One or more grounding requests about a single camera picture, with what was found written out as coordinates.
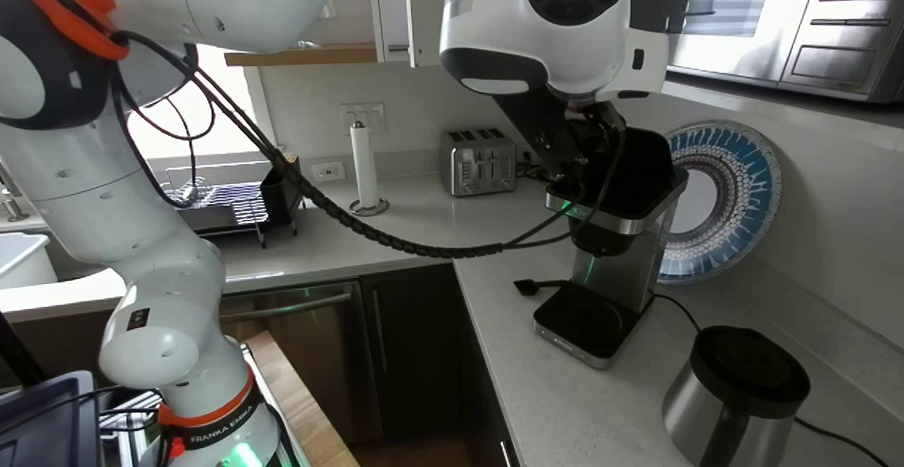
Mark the dark cabinet door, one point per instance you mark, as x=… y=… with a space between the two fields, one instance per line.
x=417 y=347

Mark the steel dishwasher door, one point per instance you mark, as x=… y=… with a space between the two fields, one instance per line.
x=311 y=361

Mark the white wall cabinet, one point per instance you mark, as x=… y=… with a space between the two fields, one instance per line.
x=395 y=8

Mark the steel microwave oven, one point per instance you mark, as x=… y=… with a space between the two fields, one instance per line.
x=791 y=22

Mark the black dish rack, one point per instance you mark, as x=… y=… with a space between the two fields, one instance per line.
x=233 y=205

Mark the white sink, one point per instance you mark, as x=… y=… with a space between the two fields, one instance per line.
x=25 y=258

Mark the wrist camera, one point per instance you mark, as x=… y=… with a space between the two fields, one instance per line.
x=531 y=131

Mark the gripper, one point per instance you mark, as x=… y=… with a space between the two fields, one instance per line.
x=597 y=143

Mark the black box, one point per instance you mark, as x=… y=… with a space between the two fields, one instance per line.
x=42 y=424

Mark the paper towel holder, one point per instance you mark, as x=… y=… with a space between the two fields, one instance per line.
x=365 y=170

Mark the black coffee machine lid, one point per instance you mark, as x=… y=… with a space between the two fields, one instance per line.
x=646 y=174

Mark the black steel coffee machine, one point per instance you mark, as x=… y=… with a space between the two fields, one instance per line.
x=621 y=269

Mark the white wall socket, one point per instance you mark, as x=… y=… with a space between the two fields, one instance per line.
x=328 y=172

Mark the window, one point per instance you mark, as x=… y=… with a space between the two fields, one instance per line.
x=226 y=121

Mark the blue patterned decorative plate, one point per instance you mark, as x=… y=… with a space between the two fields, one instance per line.
x=741 y=191

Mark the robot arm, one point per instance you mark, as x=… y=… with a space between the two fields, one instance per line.
x=106 y=191

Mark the steel coffee carafe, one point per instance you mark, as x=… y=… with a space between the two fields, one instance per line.
x=734 y=396

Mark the black coffee scoop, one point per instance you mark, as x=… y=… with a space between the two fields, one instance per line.
x=531 y=286

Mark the steel tap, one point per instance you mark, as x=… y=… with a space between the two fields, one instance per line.
x=10 y=202

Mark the black utensil holder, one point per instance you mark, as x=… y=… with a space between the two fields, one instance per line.
x=281 y=195

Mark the wooden shelf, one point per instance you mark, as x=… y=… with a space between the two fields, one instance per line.
x=304 y=55

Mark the white wall switch plate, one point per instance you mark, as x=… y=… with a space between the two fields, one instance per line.
x=371 y=117

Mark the silver toaster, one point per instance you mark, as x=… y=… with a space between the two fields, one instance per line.
x=479 y=162

